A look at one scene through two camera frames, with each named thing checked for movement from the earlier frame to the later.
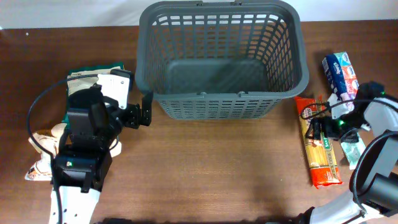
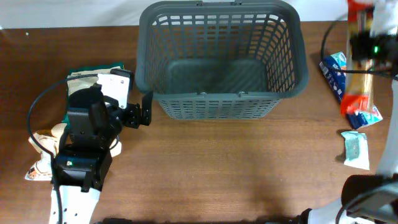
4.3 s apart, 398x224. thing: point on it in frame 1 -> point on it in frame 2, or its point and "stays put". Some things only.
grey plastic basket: x=220 y=61 stays put
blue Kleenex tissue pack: x=341 y=74 stays put
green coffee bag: x=83 y=78 stays put
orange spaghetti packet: x=324 y=170 -> x=359 y=93
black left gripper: x=134 y=119 stays put
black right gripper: x=328 y=130 -> x=359 y=39
